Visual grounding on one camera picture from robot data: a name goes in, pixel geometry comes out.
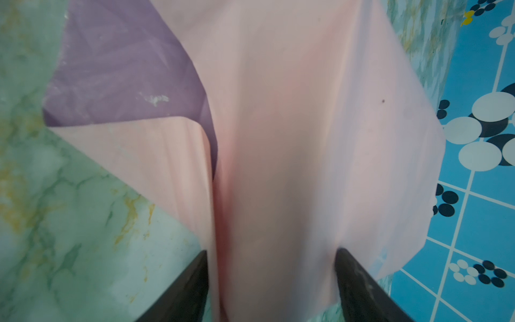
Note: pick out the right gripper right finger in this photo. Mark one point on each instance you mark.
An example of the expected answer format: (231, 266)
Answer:
(362, 299)

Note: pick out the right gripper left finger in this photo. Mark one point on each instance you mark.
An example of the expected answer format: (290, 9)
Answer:
(185, 299)

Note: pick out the purple wrapping paper sheet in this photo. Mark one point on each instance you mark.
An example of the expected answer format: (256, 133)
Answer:
(276, 131)

